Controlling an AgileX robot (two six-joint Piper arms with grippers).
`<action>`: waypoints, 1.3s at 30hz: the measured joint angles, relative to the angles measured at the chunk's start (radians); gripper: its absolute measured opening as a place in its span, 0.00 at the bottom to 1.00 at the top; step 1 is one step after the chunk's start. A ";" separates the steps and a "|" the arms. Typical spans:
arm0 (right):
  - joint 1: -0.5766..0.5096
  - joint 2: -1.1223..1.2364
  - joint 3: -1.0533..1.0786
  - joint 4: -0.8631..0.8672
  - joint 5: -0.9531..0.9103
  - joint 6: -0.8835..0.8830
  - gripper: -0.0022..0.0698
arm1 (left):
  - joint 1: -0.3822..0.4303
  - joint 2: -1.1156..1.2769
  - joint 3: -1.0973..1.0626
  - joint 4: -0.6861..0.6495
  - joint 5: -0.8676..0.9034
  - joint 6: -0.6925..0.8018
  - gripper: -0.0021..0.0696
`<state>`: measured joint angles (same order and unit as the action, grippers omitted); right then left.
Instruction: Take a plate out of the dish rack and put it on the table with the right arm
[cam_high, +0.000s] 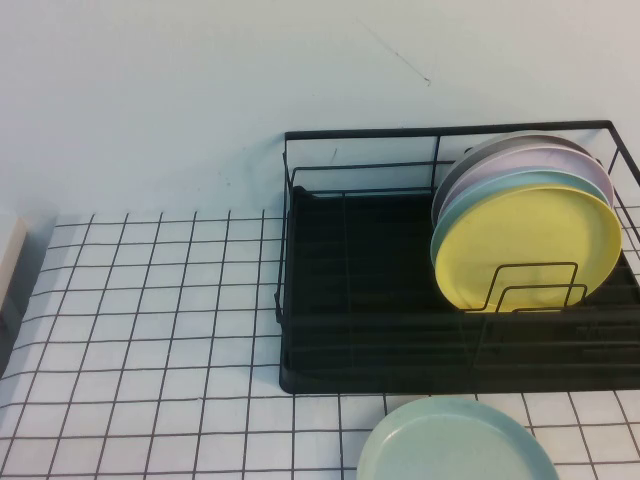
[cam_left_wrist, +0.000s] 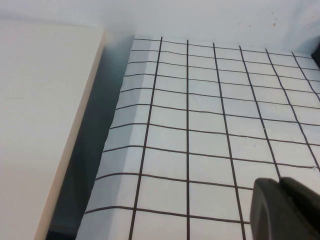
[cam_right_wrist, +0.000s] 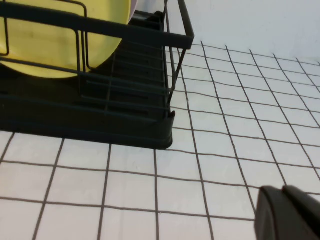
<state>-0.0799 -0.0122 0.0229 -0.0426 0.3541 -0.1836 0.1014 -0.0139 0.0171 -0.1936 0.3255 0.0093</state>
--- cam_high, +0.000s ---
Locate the yellow round plate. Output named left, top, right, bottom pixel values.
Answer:
left=433, top=182, right=624, bottom=314

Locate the light blue round plate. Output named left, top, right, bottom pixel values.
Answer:
left=429, top=169, right=615, bottom=266

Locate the grey round plate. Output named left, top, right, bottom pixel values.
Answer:
left=431, top=130, right=601, bottom=216

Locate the pink round plate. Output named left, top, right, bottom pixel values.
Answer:
left=432, top=146, right=615, bottom=214

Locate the mint green round plate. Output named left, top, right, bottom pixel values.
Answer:
left=355, top=396, right=560, bottom=480

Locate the black plastic drip tray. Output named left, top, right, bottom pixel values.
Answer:
left=278, top=185, right=640, bottom=396

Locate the white black-grid tablecloth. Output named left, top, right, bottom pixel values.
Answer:
left=0, top=209, right=640, bottom=480

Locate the beige block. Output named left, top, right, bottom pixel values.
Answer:
left=0, top=212, right=32, bottom=321

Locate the black wire dish rack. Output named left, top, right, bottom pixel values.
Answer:
left=273, top=118, right=640, bottom=396

